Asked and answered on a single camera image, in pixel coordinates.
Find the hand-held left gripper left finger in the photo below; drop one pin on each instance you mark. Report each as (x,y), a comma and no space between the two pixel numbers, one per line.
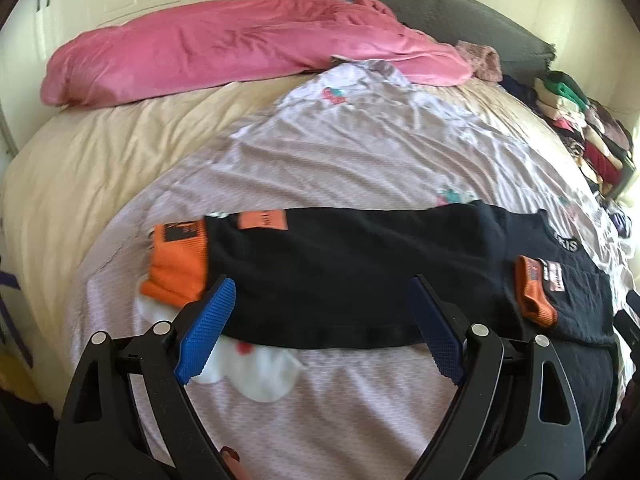
(210,330)

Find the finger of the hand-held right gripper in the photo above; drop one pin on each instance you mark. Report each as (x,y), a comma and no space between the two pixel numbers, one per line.
(627,332)

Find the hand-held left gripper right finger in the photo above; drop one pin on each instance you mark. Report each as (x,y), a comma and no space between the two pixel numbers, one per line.
(435,320)

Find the black shirt with orange cuffs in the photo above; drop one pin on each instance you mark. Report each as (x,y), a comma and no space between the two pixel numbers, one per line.
(350,270)

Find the stack of folded clothes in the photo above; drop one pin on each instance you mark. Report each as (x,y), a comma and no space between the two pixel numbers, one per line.
(585,120)

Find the person's left hand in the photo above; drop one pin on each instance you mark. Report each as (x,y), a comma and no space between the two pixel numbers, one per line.
(232,465)

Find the lilac strawberry print blanket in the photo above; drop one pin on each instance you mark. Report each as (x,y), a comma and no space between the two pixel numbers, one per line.
(350,160)

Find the cream bed sheet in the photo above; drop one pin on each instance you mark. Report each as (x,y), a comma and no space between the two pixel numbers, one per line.
(100,160)

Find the dark navy cloth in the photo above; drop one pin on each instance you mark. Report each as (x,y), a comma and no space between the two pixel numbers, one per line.
(517,89)

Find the pink fuzzy garment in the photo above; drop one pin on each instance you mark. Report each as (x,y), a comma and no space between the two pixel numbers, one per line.
(482,62)

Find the pink duvet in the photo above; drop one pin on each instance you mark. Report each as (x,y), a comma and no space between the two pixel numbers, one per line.
(225,45)

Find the grey padded headboard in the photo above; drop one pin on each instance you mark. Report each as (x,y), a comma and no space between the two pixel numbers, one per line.
(450,5)

